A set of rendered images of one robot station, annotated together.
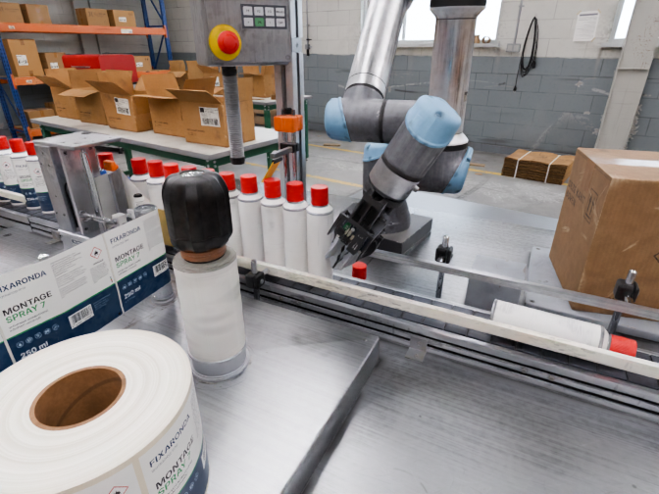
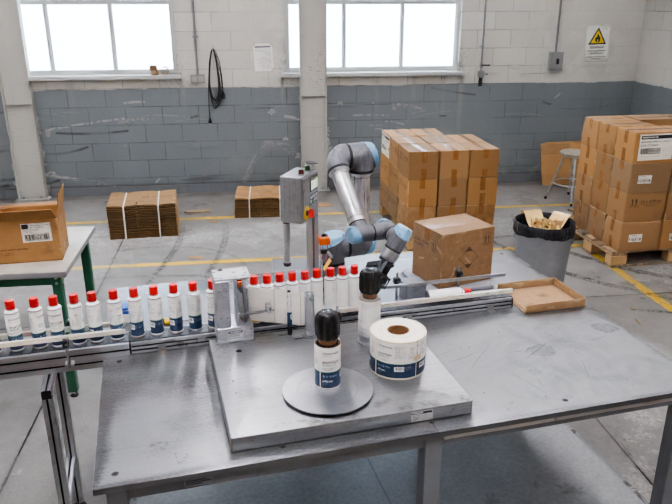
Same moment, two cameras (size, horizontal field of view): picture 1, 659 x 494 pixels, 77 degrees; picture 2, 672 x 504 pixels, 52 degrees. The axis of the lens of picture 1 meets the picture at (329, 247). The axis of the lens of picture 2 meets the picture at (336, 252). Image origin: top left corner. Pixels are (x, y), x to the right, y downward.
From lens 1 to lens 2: 2.38 m
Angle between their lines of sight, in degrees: 39
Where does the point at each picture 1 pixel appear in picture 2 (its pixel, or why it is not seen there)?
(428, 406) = (430, 330)
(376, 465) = (434, 345)
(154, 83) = not seen: outside the picture
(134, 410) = (413, 326)
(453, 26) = (364, 181)
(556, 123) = (260, 152)
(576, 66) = (264, 94)
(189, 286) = (375, 306)
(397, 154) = (396, 246)
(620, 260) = (450, 264)
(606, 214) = (443, 248)
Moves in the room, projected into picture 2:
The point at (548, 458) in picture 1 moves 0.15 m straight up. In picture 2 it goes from (467, 327) to (470, 294)
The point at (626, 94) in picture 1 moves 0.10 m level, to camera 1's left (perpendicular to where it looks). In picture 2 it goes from (314, 119) to (307, 120)
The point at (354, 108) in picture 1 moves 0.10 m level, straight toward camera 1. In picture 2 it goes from (364, 230) to (380, 236)
